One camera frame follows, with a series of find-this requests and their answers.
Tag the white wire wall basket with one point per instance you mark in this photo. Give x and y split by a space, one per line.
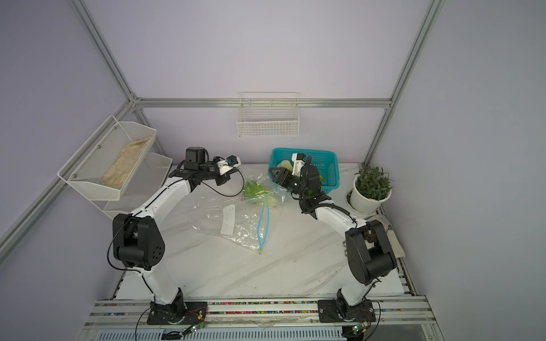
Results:
268 114

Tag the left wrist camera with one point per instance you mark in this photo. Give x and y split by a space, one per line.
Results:
229 165

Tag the aluminium frame profile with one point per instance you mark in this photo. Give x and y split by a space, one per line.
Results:
36 25

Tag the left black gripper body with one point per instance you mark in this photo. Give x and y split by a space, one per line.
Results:
212 173

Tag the clear zip-top bag blue seal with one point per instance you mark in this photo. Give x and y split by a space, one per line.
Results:
243 223

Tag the beige cloth in shelf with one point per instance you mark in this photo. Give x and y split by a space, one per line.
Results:
116 176

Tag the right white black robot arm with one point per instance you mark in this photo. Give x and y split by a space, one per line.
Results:
368 249

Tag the white two-tier mesh shelf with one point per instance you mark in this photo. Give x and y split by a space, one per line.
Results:
85 169

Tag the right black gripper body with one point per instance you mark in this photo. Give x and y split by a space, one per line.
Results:
294 184

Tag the potted green plant white pot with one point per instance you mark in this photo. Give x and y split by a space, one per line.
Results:
371 187

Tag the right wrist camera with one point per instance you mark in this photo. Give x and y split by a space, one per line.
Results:
298 160

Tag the beige cloth with green print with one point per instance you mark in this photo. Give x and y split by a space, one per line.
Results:
396 246

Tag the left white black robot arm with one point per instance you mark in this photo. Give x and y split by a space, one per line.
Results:
137 241

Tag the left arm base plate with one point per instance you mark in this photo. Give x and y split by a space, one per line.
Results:
186 314

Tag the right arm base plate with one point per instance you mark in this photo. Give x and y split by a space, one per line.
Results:
336 311

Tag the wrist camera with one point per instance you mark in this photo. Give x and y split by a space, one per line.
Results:
298 160
229 165

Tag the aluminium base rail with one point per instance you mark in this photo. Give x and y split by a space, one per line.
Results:
389 318

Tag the teal plastic basket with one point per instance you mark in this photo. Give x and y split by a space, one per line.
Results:
325 161

